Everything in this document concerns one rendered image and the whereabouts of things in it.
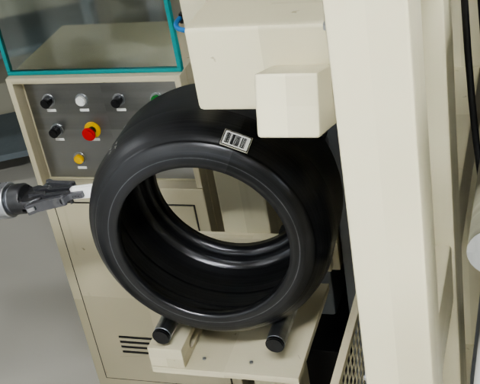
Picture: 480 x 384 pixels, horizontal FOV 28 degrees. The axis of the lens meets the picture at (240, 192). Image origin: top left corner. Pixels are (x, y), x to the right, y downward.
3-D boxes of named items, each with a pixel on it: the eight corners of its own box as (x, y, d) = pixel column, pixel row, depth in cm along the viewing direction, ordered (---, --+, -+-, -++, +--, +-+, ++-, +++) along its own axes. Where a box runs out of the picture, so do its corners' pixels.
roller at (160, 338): (206, 241, 252) (216, 254, 253) (193, 248, 254) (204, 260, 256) (161, 328, 224) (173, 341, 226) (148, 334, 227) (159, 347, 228)
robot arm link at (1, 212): (-5, 176, 236) (15, 174, 233) (10, 206, 240) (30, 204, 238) (-23, 196, 228) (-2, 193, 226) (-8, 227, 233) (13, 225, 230)
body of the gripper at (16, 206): (-2, 196, 227) (31, 192, 223) (15, 177, 234) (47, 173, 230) (11, 222, 230) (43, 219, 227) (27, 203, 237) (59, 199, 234)
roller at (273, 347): (318, 252, 244) (312, 264, 246) (302, 245, 244) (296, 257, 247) (286, 344, 216) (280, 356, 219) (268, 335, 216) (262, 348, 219)
